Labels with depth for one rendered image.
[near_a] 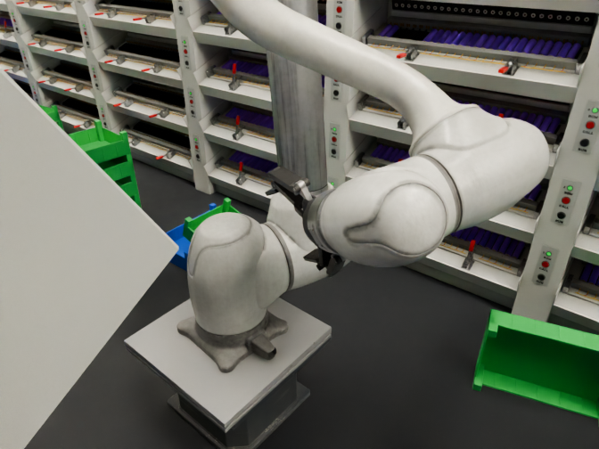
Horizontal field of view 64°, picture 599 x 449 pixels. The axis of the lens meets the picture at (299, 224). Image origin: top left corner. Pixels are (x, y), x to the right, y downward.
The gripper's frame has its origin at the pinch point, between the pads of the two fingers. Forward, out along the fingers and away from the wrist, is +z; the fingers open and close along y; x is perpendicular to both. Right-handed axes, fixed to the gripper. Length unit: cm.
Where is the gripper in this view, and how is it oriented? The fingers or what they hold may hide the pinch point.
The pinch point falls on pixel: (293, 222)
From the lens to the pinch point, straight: 84.7
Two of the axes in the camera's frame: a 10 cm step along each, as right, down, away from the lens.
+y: 5.0, 8.5, 1.5
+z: -3.0, 0.1, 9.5
